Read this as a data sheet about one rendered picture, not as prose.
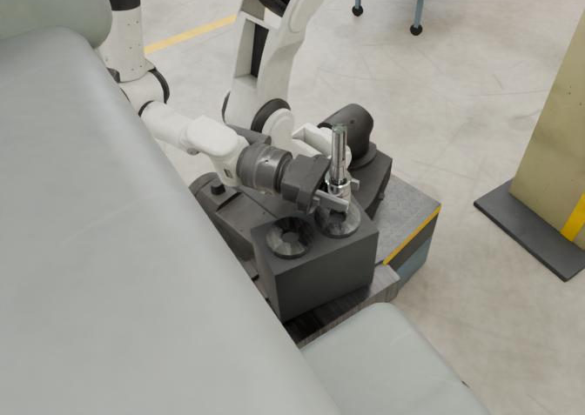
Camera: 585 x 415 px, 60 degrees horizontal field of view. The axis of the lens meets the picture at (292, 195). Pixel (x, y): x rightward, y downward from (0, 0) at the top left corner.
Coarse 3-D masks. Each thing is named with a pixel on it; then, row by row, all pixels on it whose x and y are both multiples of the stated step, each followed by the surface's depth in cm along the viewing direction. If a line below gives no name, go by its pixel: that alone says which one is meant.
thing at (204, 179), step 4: (208, 172) 180; (212, 172) 181; (216, 172) 183; (200, 176) 178; (204, 176) 178; (208, 176) 178; (212, 176) 179; (216, 176) 180; (196, 180) 177; (200, 180) 177; (204, 180) 177; (208, 180) 177; (192, 184) 176; (196, 184) 176; (200, 184) 176; (204, 184) 176; (192, 188) 176; (196, 188) 175; (200, 188) 175; (192, 192) 175; (196, 192) 175
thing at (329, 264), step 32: (288, 224) 95; (320, 224) 95; (352, 224) 95; (256, 256) 102; (288, 256) 91; (320, 256) 92; (352, 256) 97; (288, 288) 95; (320, 288) 100; (352, 288) 107
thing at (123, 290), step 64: (0, 64) 22; (64, 64) 22; (0, 128) 19; (64, 128) 19; (128, 128) 19; (0, 192) 17; (64, 192) 17; (128, 192) 17; (0, 256) 15; (64, 256) 15; (128, 256) 15; (192, 256) 15; (0, 320) 14; (64, 320) 14; (128, 320) 14; (192, 320) 14; (256, 320) 14; (0, 384) 13; (64, 384) 13; (128, 384) 12; (192, 384) 12; (256, 384) 12; (320, 384) 14
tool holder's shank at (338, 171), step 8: (336, 128) 79; (344, 128) 79; (336, 136) 79; (344, 136) 80; (336, 144) 80; (344, 144) 81; (336, 152) 82; (344, 152) 82; (336, 160) 83; (344, 160) 84; (336, 168) 84; (344, 168) 85; (336, 176) 86; (344, 176) 86
